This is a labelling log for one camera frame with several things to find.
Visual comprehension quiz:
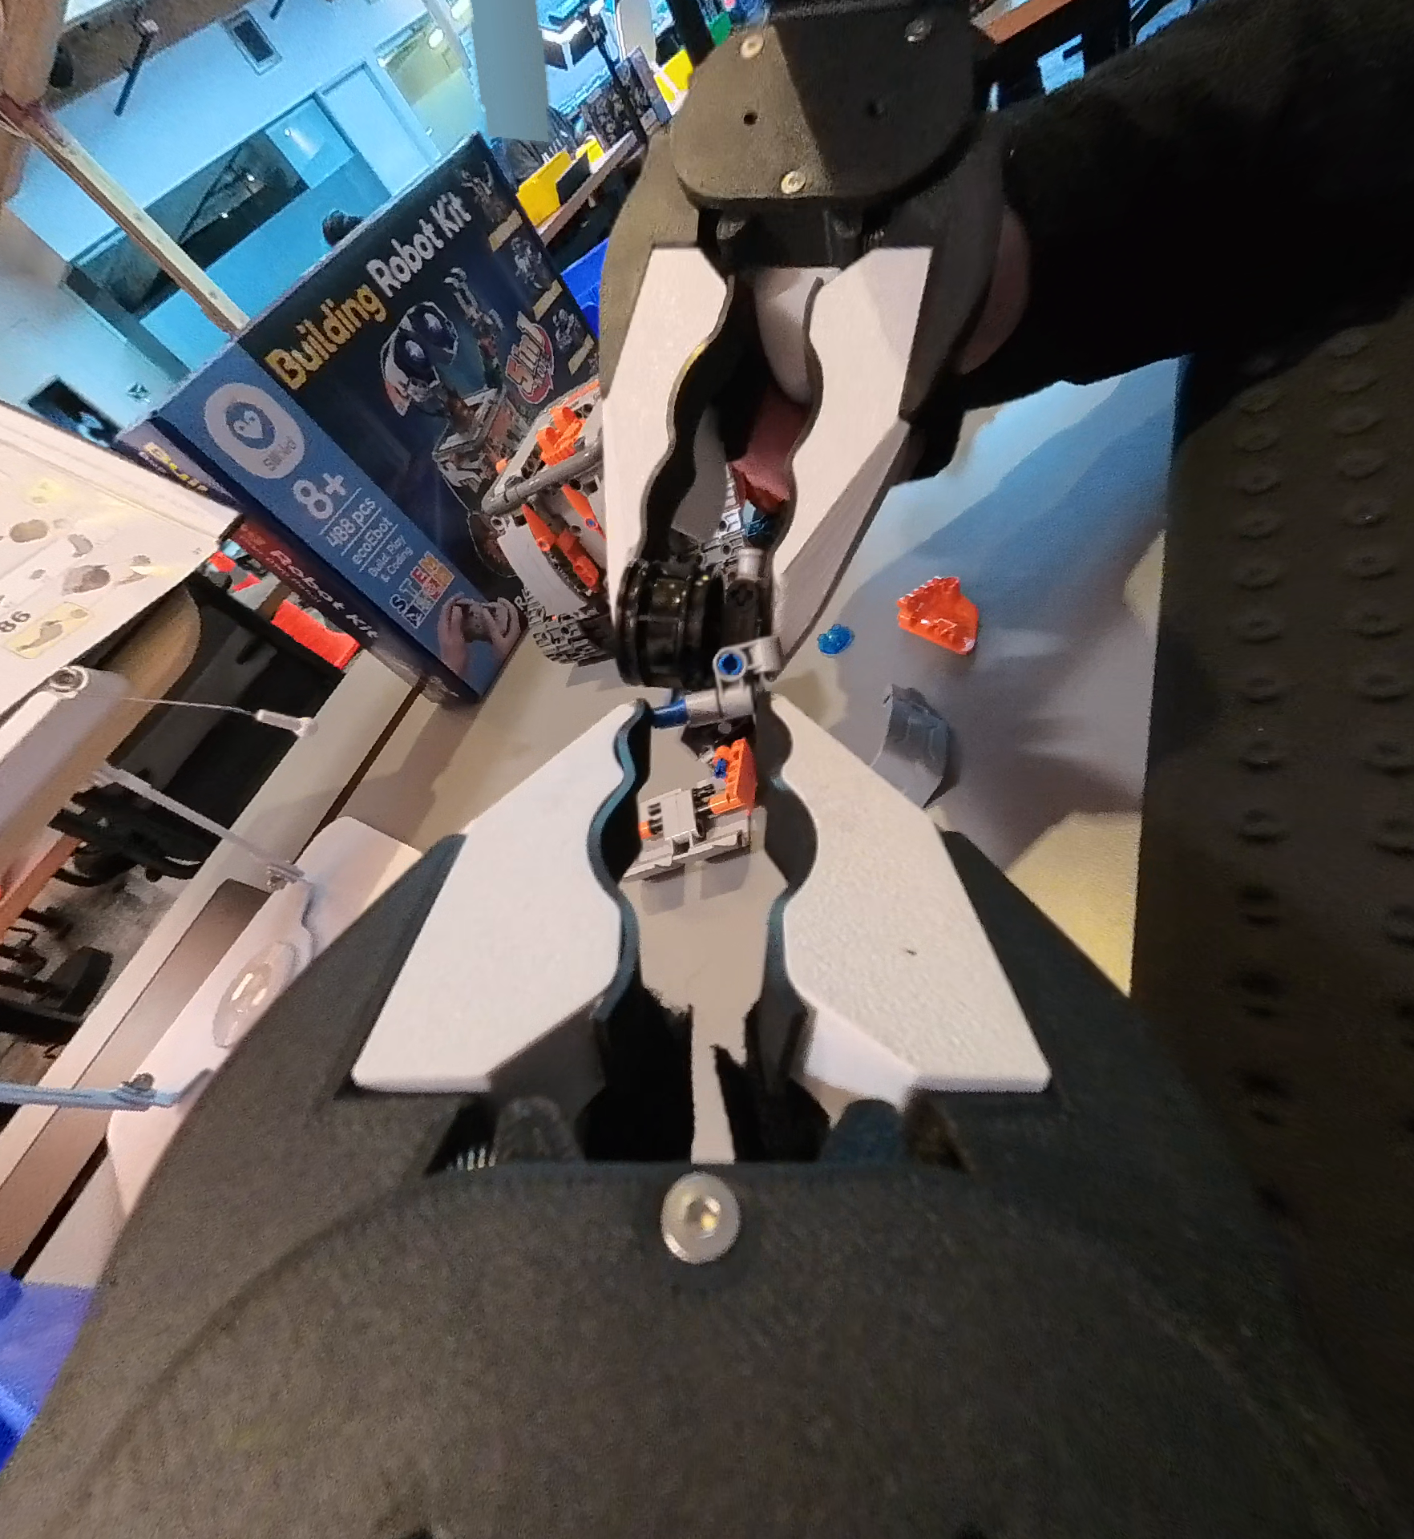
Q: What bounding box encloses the grey curved brick panel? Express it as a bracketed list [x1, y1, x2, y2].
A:
[862, 686, 958, 810]

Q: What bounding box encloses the black toy wheel hub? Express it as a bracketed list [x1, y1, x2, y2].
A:
[611, 547, 787, 722]

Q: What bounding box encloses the blue toy kit box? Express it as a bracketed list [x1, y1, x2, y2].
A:
[118, 134, 608, 707]

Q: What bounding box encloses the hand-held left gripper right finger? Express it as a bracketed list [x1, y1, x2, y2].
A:
[761, 699, 1050, 1094]

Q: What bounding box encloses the open instruction booklet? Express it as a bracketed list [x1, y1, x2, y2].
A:
[0, 374, 243, 774]

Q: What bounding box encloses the black dimpled mat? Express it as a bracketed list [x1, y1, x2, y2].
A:
[1132, 277, 1414, 1539]

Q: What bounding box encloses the yellow plastic bin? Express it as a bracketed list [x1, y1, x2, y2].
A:
[518, 144, 603, 224]

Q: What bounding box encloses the orange brick piece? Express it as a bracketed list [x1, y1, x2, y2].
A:
[896, 577, 982, 655]

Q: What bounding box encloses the person's right hand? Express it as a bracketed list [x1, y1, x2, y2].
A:
[953, 217, 1033, 377]

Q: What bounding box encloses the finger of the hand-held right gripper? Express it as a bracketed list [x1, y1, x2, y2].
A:
[598, 247, 740, 593]
[770, 241, 933, 663]

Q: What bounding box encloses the person's right forearm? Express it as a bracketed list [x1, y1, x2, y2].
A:
[995, 0, 1414, 413]

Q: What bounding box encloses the tracked toy brick robot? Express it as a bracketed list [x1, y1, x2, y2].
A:
[480, 403, 627, 671]

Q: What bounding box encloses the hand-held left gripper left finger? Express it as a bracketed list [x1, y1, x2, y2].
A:
[350, 703, 656, 1099]

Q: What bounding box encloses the grey orange axle assembly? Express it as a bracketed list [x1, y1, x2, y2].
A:
[636, 739, 764, 886]

